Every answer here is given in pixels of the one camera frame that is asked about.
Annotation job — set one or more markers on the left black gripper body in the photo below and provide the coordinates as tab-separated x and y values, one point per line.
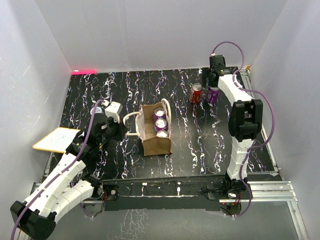
113	131

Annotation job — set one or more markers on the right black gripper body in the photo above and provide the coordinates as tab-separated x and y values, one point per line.
206	72

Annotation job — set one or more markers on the purple fanta can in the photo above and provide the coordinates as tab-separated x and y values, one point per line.
212	95
159	113
161	124

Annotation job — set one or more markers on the red coke can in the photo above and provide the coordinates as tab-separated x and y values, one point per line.
162	134
195	93

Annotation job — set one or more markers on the brown canvas tote bag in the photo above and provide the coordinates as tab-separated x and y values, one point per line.
145	128

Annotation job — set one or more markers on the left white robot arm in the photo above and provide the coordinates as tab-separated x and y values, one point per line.
39	213

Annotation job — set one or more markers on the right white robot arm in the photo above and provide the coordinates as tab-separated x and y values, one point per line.
245	120

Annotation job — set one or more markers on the pink tape strip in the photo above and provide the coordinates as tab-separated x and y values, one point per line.
83	72

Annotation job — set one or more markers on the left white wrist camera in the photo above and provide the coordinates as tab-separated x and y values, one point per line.
113	110

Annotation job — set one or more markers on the small whiteboard yellow frame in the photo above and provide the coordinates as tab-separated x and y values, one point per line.
56	141

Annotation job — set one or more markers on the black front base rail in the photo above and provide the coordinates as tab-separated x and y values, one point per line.
206	192

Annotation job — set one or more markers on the aluminium frame rail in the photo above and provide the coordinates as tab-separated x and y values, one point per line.
275	191

